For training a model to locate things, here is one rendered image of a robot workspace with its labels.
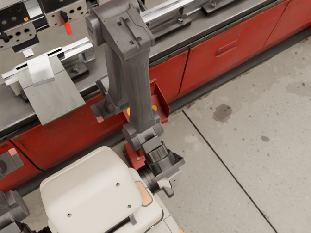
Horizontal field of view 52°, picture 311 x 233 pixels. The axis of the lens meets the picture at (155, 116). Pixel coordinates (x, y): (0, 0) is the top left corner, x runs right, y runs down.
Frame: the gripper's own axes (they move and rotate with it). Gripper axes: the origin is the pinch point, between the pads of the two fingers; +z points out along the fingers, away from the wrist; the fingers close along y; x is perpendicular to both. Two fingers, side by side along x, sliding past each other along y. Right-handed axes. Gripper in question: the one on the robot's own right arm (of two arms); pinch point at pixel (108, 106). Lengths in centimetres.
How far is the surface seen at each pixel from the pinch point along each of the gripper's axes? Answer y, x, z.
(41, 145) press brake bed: 31, 2, 47
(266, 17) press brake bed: -114, -1, 34
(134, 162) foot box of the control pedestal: -10, 41, 77
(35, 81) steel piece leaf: 18.6, -22.3, 10.7
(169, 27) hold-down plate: -48, -19, 20
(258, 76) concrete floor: -132, 38, 93
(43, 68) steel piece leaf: 13.5, -25.9, 12.5
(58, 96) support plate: 14.3, -12.8, 6.1
